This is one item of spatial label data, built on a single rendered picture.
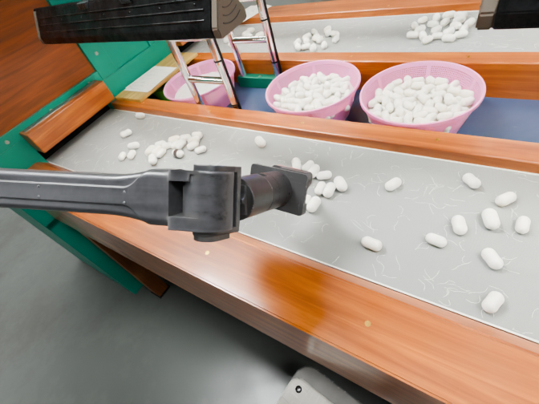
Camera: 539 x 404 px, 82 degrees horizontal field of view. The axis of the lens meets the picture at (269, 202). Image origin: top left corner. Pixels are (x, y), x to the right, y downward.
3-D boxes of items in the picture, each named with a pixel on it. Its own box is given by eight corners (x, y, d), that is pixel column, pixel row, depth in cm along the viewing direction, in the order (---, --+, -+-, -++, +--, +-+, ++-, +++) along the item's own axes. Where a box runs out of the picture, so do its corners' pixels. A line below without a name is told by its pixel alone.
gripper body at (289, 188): (257, 162, 52) (229, 164, 46) (313, 174, 47) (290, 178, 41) (253, 199, 54) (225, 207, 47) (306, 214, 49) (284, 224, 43)
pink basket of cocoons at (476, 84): (464, 167, 67) (474, 131, 60) (346, 148, 80) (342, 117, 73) (484, 97, 79) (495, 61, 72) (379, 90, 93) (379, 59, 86)
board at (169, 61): (141, 103, 109) (139, 99, 108) (116, 99, 116) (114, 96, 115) (198, 55, 124) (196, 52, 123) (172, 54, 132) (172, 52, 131)
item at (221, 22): (222, 40, 50) (204, -11, 45) (42, 45, 81) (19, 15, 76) (249, 18, 54) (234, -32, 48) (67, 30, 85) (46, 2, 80)
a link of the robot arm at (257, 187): (249, 224, 38) (248, 179, 37) (207, 218, 42) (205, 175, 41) (277, 214, 44) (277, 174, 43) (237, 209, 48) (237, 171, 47)
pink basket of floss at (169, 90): (248, 107, 106) (239, 81, 99) (175, 132, 107) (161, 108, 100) (238, 74, 124) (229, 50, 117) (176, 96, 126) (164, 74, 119)
